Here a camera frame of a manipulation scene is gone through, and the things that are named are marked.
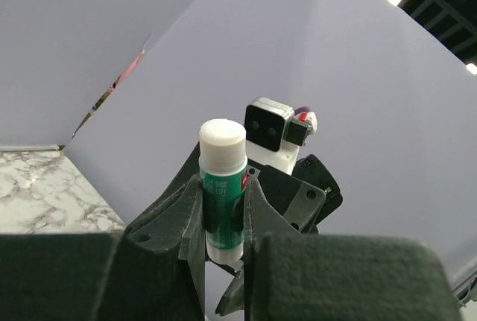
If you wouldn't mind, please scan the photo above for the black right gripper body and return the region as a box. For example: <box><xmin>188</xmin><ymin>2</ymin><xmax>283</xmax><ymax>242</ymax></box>
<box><xmin>163</xmin><ymin>141</ymin><xmax>344</xmax><ymax>273</ymax></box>

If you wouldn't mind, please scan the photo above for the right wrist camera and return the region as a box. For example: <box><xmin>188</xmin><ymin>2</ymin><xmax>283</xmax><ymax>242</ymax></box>
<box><xmin>244</xmin><ymin>97</ymin><xmax>318</xmax><ymax>175</ymax></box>

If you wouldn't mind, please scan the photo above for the green white glue stick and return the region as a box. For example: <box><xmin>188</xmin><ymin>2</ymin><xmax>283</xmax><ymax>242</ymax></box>
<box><xmin>198</xmin><ymin>118</ymin><xmax>247</xmax><ymax>264</ymax></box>

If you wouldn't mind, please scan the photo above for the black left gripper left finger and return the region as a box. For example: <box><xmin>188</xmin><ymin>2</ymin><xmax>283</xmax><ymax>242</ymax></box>
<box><xmin>0</xmin><ymin>174</ymin><xmax>206</xmax><ymax>321</ymax></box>

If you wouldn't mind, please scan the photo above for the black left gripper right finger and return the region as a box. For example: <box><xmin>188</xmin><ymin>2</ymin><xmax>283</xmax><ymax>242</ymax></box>
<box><xmin>244</xmin><ymin>179</ymin><xmax>461</xmax><ymax>320</ymax></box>

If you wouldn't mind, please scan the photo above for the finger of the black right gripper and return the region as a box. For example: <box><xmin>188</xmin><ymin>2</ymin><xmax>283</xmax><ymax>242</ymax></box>
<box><xmin>215</xmin><ymin>266</ymin><xmax>245</xmax><ymax>316</ymax></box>

